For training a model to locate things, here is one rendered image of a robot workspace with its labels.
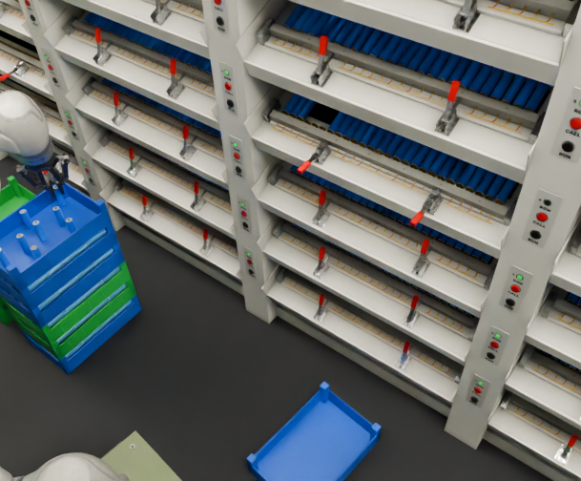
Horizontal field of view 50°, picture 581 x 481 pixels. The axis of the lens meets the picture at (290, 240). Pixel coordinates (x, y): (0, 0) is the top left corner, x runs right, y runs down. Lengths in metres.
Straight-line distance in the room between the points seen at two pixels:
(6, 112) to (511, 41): 0.99
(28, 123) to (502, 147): 0.96
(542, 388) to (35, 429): 1.33
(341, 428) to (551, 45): 1.16
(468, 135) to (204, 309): 1.17
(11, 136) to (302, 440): 1.05
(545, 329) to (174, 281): 1.23
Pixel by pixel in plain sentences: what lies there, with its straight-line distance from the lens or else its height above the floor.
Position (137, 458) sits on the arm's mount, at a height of 0.23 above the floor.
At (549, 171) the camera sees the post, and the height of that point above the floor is 0.95.
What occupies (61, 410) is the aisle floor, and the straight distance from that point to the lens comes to 1.96.
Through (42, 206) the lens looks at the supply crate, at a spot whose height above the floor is 0.41.
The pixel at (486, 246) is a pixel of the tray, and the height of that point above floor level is 0.72.
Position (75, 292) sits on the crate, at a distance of 1.84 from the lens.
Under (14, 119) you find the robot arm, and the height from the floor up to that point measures 0.85.
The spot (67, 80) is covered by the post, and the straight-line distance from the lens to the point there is 1.97.
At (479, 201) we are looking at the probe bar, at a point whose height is 0.78.
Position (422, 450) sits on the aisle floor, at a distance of 1.80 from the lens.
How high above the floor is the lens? 1.62
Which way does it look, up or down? 47 degrees down
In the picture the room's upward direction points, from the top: 3 degrees counter-clockwise
